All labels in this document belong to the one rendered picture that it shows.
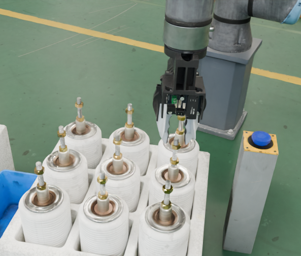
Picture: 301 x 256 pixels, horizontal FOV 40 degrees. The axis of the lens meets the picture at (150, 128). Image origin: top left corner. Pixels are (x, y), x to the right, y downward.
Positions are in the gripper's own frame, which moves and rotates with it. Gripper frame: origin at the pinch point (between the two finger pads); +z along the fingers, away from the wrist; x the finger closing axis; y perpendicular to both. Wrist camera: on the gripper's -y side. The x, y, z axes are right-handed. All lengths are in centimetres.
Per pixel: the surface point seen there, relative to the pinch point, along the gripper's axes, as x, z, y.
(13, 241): -30.6, 17.0, 13.2
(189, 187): 3.3, 10.2, 3.6
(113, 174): -12.3, 9.7, 1.0
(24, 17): -76, 35, -158
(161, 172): -2.3, 9.7, 0.1
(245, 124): 30, 35, -58
